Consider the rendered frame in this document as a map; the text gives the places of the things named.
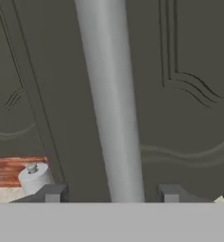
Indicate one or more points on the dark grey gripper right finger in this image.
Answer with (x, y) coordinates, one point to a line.
(170, 190)

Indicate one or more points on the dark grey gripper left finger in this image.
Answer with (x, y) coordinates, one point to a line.
(55, 190)

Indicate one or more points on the white paper towel roll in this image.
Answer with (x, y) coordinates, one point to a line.
(33, 180)

